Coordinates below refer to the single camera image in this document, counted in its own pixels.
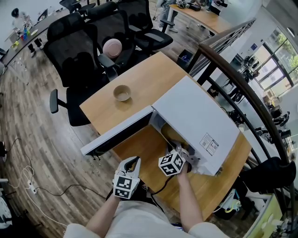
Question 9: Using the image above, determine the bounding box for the brown paper bowl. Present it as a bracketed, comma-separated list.
[113, 85, 132, 102]

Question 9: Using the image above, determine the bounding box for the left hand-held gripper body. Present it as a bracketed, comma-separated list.
[113, 156, 142, 200]

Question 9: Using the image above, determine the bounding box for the pink round cushion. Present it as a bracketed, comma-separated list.
[102, 38, 123, 58]

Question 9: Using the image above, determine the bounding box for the green shelf unit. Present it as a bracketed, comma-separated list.
[243, 194, 284, 238]

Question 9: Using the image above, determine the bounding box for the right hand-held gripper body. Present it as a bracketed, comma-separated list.
[158, 145, 201, 177]

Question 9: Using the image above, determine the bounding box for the light wooden table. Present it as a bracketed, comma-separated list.
[167, 3, 232, 35]

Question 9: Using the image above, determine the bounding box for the person's right forearm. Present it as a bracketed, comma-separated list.
[176, 171, 204, 231]

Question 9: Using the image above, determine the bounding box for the black waste bin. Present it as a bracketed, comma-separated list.
[176, 49, 194, 70]

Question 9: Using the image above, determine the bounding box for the black mesh office chair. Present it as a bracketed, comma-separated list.
[43, 13, 122, 127]
[85, 1, 137, 70]
[116, 0, 174, 56]

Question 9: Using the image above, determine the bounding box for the white floor cable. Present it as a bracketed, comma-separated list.
[7, 165, 68, 228]

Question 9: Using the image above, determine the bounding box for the black floor cable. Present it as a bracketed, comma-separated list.
[34, 184, 107, 200]

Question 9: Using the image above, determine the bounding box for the person's white shirt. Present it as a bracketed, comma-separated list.
[62, 199, 235, 238]

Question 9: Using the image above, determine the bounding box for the long dark table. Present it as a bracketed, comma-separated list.
[0, 9, 72, 68]

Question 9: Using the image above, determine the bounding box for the person's left forearm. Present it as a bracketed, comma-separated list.
[85, 194, 121, 233]

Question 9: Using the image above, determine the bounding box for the white power strip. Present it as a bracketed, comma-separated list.
[26, 180, 38, 195]

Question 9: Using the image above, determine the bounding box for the black jacket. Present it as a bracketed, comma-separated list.
[239, 156, 297, 194]

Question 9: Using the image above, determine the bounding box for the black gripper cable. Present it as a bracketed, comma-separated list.
[149, 175, 176, 196]

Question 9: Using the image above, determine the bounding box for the white microwave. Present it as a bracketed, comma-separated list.
[80, 75, 241, 177]

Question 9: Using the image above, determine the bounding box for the dark metal railing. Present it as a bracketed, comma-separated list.
[188, 18, 297, 210]

